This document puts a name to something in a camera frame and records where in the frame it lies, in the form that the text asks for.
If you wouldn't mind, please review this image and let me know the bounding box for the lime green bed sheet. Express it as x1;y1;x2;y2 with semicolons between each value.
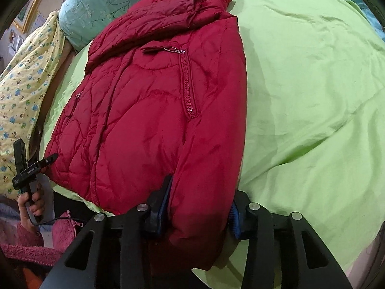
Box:
40;0;385;289

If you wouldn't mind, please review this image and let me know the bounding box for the yellow cartoon print blanket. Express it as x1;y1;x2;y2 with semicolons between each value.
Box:
1;11;64;200

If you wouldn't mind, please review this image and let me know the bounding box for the pink fleece sleeve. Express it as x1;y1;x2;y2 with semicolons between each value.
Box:
1;211;85;267

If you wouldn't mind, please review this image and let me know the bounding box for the gold picture frame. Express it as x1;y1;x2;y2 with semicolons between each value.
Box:
13;0;41;34

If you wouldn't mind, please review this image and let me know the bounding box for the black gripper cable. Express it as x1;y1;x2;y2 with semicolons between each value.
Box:
36;216;82;227

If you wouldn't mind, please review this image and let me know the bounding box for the person's left hand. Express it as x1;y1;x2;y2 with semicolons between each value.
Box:
17;183;45;234

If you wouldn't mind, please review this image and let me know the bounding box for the red quilted puffer jacket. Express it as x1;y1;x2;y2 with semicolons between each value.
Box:
46;0;247;271

